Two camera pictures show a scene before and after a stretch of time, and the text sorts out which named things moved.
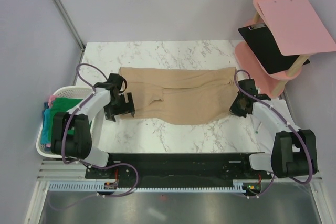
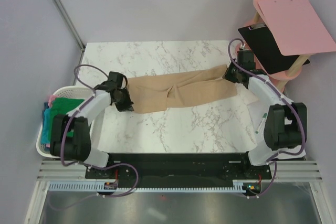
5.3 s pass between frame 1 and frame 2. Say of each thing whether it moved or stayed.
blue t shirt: stayed
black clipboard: stayed
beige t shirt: moved
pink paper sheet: stayed
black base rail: stayed
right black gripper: moved
